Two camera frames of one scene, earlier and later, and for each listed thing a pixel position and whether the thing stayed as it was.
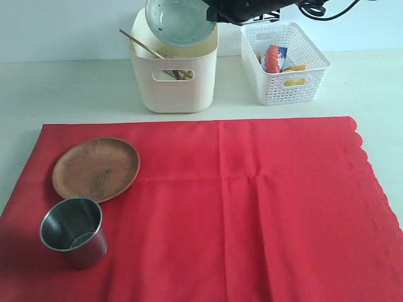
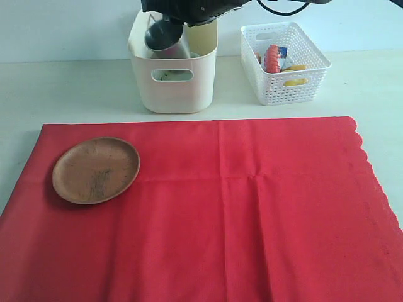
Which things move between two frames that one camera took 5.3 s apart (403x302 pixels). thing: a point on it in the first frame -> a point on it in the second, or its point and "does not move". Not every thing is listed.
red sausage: [272, 59] does not move
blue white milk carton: [283, 51] does not move
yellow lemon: [295, 82] does not move
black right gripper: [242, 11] -> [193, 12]
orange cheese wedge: [295, 68] does not move
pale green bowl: [182, 23] -> [174, 75]
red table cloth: [262, 210] does not move
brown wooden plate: [101, 168] does not move
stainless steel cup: [74, 228] -> [162, 34]
